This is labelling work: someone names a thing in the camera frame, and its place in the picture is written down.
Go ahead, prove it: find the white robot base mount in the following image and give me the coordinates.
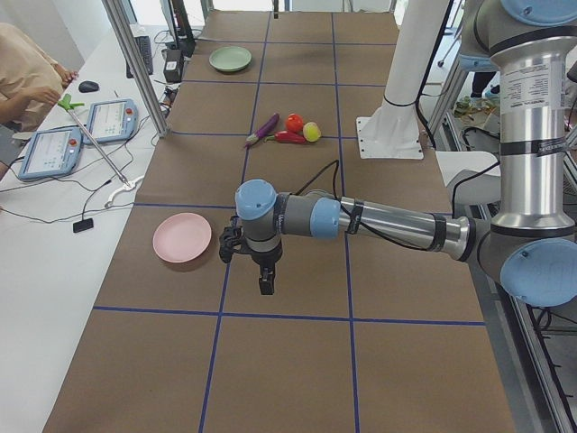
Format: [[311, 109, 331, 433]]
[[356, 0, 452, 161]]

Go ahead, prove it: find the blue teach pendant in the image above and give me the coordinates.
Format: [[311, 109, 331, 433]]
[[86, 98, 139, 144], [18, 127, 82, 181]]

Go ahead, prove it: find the red chili pepper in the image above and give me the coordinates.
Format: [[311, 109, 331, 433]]
[[264, 131, 307, 144]]

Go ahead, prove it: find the near blue teach pendant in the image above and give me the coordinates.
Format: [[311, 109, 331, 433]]
[[18, 127, 82, 181]]

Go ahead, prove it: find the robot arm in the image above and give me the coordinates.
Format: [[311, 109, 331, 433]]
[[220, 1, 576, 307]]

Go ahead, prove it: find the pink plate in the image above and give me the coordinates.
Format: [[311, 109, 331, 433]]
[[152, 213, 212, 263]]

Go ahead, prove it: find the small black button box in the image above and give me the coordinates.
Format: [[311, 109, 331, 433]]
[[72, 218, 94, 234]]

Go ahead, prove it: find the seated person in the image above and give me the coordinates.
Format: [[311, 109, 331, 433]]
[[1, 23, 78, 132]]

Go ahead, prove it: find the metal reacher grabber tool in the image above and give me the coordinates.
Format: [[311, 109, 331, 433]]
[[58, 93, 144, 208]]

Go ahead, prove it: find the red pomegranate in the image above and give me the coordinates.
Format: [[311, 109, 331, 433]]
[[285, 114, 304, 134]]

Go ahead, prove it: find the black power box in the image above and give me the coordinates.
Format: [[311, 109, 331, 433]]
[[163, 49, 184, 83]]

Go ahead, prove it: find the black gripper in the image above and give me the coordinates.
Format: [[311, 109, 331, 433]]
[[246, 237, 283, 295]]

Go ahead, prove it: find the yellow pink peach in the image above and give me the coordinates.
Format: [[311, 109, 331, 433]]
[[302, 122, 322, 143]]

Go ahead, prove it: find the purple eggplant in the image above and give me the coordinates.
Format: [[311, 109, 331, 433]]
[[244, 113, 280, 149]]

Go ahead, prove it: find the black keyboard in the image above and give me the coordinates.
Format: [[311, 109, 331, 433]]
[[133, 35, 153, 76]]

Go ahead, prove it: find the aluminium frame post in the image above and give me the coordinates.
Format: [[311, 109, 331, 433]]
[[102, 0, 169, 138]]

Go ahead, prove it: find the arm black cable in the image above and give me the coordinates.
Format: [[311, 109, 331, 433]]
[[295, 159, 445, 253]]

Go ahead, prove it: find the black computer mouse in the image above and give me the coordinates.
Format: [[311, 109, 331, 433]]
[[78, 80, 100, 93]]

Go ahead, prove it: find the far blue teach pendant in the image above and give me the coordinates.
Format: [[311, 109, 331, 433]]
[[86, 98, 139, 144]]

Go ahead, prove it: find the green plate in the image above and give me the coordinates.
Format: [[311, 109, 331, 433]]
[[208, 46, 252, 73]]

